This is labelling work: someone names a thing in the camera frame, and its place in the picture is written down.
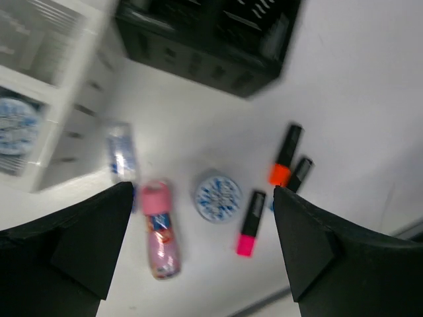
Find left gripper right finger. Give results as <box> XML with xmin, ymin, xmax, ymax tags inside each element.
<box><xmin>274</xmin><ymin>186</ymin><xmax>422</xmax><ymax>316</ymax></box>

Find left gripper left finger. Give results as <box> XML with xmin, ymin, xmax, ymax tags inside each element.
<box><xmin>1</xmin><ymin>182</ymin><xmax>133</xmax><ymax>316</ymax></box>

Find blue slime jar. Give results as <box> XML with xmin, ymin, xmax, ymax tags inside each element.
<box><xmin>192</xmin><ymin>169</ymin><xmax>243</xmax><ymax>224</ymax></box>
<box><xmin>1</xmin><ymin>97</ymin><xmax>41</xmax><ymax>156</ymax></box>

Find pink highlighter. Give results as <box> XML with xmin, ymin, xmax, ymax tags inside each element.
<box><xmin>236</xmin><ymin>190</ymin><xmax>266</xmax><ymax>258</ymax></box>

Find blue highlighter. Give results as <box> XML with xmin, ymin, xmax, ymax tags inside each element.
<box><xmin>281</xmin><ymin>155</ymin><xmax>314</xmax><ymax>193</ymax></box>

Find orange highlighter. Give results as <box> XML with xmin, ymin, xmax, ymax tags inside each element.
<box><xmin>268</xmin><ymin>123</ymin><xmax>303</xmax><ymax>186</ymax></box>

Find clear blue-capped glue tube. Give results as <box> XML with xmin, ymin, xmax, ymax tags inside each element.
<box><xmin>104</xmin><ymin>120</ymin><xmax>139</xmax><ymax>214</ymax></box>

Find white two-slot organizer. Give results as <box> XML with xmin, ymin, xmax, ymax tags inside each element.
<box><xmin>1</xmin><ymin>1</ymin><xmax>124</xmax><ymax>192</ymax></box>

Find black two-slot organizer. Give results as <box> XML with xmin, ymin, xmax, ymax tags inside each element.
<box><xmin>114</xmin><ymin>1</ymin><xmax>301</xmax><ymax>98</ymax></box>

